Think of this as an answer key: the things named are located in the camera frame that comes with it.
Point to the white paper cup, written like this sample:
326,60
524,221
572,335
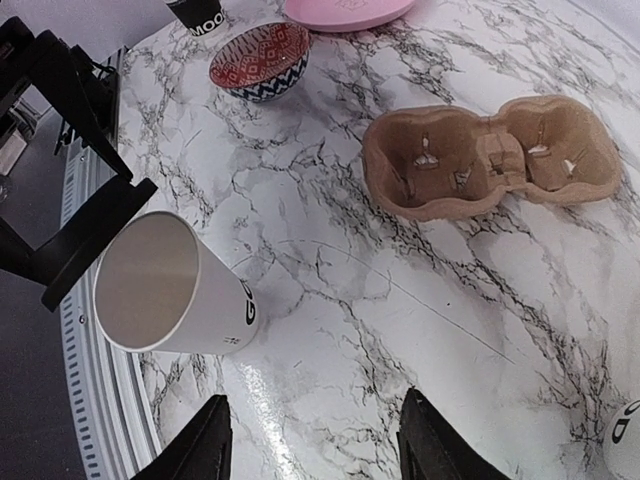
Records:
159,287
622,441

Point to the black cup with straws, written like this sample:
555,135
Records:
199,17

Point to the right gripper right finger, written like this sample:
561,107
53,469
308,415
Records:
430,448

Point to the pink plate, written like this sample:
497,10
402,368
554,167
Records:
343,16

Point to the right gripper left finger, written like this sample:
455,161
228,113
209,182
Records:
202,449

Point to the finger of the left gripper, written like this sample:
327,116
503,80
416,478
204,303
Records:
45,62
61,261

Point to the red patterned bowl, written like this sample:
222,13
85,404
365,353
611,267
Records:
262,63

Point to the brown cardboard cup carrier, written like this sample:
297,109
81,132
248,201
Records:
446,162

